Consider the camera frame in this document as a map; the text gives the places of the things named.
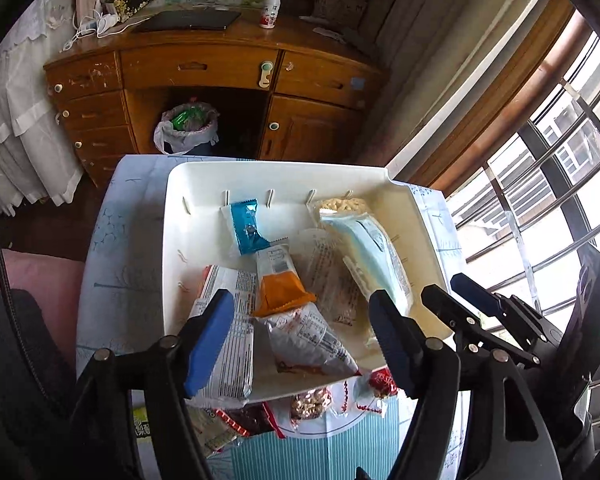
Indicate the small teal snack packet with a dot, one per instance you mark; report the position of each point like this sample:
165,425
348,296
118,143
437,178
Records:
245,230

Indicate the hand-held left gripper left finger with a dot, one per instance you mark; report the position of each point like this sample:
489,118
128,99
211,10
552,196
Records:
210,340

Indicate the trash bin with bag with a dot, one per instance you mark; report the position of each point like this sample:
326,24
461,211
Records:
190,125

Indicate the window grille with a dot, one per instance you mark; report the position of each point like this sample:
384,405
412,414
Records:
555,170

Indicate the orange and white packet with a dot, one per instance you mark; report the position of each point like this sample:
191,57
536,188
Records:
280,287

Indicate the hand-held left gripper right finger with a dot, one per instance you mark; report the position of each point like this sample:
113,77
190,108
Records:
392,345

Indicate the pink blanket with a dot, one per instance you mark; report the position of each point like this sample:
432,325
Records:
45,275

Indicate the white red drink bottle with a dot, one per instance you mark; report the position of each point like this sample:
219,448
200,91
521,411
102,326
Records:
270,10

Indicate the white green drawer lock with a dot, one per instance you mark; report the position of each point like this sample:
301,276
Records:
266,72

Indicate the white curtain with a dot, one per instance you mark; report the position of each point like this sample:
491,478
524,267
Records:
15,110

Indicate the dark brown red-edged packet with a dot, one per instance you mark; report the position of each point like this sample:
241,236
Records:
250,417

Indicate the light blue packet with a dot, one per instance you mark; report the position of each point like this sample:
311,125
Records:
375,255

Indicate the white striped snack packet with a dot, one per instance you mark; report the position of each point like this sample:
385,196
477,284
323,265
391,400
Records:
232,345

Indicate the wooden desk with drawers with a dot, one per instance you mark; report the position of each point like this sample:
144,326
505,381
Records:
200,65

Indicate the white plastic bin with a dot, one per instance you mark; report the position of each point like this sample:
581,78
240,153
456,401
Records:
200,240

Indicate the clear walnut date packet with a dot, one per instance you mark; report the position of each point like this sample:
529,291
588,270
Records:
307,402

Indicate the red and white cake packet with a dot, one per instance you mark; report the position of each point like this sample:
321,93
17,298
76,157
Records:
310,340

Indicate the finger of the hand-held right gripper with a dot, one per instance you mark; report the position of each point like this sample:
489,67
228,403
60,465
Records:
450,307
472,287

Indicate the red date candy packet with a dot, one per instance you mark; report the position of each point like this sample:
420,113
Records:
380,385

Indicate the dark laptop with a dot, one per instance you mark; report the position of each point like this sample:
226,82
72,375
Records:
190,20

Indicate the large clear snack packet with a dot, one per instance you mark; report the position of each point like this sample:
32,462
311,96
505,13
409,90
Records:
325,270

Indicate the yellow-green snack packet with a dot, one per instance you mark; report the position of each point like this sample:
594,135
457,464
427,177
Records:
142,422

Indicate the cream biscuit packet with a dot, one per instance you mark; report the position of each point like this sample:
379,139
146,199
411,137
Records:
215,432

